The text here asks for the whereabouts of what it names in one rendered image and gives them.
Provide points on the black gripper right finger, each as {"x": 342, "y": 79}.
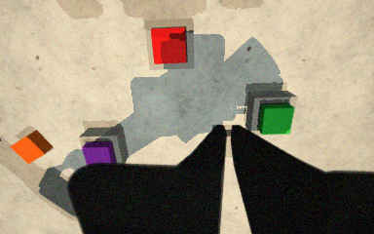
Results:
{"x": 285, "y": 195}

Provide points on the orange block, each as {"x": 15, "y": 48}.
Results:
{"x": 32, "y": 147}

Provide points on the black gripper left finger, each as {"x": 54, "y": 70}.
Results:
{"x": 185, "y": 197}

